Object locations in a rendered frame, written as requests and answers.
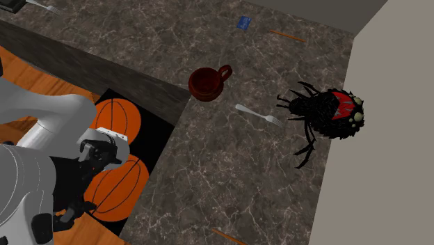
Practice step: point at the silver fork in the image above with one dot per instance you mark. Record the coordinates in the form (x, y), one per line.
(45, 6)
(259, 115)

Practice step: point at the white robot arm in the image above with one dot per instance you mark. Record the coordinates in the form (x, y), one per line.
(30, 101)

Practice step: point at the dark flat box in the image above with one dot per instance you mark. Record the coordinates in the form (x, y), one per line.
(10, 4)

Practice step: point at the orange pencil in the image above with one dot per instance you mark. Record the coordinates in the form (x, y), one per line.
(287, 35)
(227, 236)

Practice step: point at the black spider toy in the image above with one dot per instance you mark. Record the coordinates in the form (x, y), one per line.
(325, 113)

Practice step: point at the blue card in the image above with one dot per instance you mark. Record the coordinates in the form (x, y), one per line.
(244, 23)

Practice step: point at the basketball patterned robot stand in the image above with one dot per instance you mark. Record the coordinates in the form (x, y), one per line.
(117, 117)

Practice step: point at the dark red mug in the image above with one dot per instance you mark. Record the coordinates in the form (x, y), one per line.
(205, 84)

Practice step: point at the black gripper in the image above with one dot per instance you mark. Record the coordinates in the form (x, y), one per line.
(69, 179)

